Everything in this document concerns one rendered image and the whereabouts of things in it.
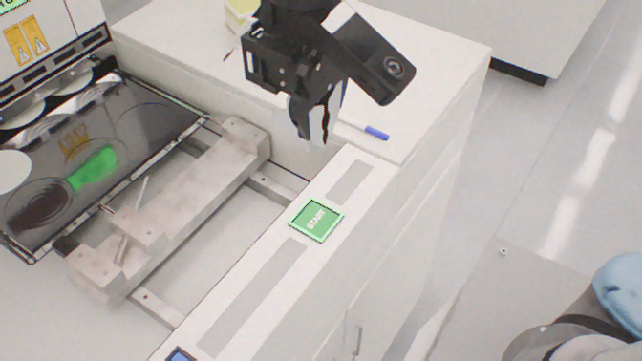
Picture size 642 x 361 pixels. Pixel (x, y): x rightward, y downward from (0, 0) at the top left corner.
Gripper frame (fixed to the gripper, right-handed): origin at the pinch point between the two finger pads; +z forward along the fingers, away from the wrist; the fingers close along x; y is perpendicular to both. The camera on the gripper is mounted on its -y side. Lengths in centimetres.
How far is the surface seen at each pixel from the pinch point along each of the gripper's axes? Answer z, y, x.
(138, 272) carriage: 23.0, 20.0, 16.6
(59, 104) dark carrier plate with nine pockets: 21, 56, 1
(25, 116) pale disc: 21, 58, 6
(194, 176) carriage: 22.6, 25.7, -1.3
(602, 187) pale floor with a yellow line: 111, -37, -132
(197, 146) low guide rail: 25.6, 32.4, -8.5
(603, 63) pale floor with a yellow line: 111, -17, -209
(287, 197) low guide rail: 25.6, 12.1, -8.2
